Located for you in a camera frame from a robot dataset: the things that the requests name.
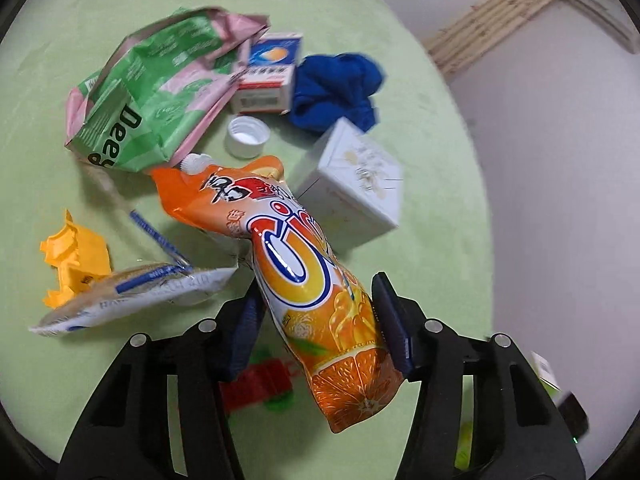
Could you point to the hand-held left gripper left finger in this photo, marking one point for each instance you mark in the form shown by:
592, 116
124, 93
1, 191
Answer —
245, 332

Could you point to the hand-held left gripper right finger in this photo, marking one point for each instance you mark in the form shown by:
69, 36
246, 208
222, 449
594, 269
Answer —
395, 325

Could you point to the orange juice drink pouch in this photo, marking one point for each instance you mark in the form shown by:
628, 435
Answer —
310, 280

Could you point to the orange carton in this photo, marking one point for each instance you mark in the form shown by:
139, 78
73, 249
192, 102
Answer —
80, 255

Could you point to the red and green wrapper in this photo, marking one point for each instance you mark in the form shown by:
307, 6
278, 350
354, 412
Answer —
260, 380

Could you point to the white and green small box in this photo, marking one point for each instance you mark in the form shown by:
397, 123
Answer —
545, 370

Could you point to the yellow-green object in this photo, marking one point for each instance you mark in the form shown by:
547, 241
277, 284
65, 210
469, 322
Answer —
464, 445

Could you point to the white blue-striped plastic wrapper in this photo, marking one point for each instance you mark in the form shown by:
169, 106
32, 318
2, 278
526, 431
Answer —
140, 287

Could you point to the white square box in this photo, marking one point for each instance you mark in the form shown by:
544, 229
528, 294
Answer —
350, 180

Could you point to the white bottle cap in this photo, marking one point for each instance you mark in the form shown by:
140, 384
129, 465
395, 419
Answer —
245, 137

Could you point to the small white blue carton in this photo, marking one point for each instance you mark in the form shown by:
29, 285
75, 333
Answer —
265, 90

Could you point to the blue crumpled cloth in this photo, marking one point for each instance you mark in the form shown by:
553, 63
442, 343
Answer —
330, 90

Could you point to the green and pink snack bag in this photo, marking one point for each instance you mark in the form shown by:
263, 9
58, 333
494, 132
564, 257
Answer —
150, 95

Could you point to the beige bamboo slat strip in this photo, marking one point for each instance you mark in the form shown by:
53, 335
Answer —
500, 20

